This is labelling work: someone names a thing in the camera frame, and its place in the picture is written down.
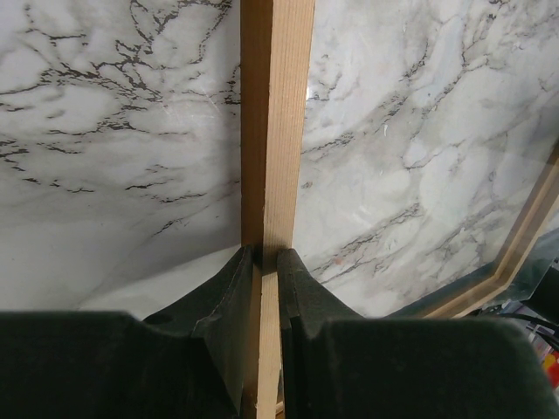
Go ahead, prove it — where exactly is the brown wooden picture frame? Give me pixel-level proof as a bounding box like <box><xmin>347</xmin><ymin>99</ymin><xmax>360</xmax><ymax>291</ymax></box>
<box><xmin>240</xmin><ymin>1</ymin><xmax>558</xmax><ymax>418</ymax></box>

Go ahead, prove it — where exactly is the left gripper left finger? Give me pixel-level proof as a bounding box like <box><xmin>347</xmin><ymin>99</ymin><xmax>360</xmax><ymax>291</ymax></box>
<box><xmin>1</xmin><ymin>246</ymin><xmax>252</xmax><ymax>418</ymax></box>

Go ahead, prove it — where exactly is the clear acrylic glass sheet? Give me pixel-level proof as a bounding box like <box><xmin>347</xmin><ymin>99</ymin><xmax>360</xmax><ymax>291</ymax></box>
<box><xmin>294</xmin><ymin>1</ymin><xmax>558</xmax><ymax>317</ymax></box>

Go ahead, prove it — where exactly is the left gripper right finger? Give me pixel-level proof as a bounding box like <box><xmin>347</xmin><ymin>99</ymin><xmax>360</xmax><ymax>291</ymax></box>
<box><xmin>277</xmin><ymin>249</ymin><xmax>558</xmax><ymax>418</ymax></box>

